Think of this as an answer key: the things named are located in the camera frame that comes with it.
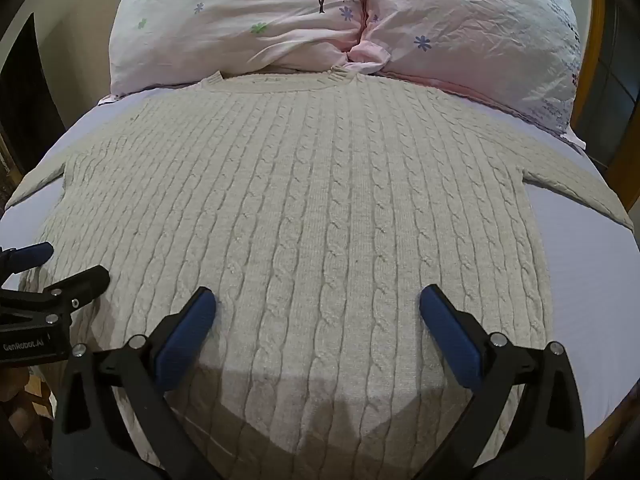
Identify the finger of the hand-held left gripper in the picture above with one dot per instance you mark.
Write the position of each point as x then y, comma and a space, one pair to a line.
31, 255
80, 285

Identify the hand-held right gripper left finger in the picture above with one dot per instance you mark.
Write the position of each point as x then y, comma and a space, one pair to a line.
186, 336

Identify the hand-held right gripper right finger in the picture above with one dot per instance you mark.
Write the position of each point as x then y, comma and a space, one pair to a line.
452, 336

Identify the right floral pink pillow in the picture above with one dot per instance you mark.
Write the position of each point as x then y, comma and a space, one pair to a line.
345, 25

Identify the wooden bed frame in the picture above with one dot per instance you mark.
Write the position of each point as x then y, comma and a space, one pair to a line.
595, 45

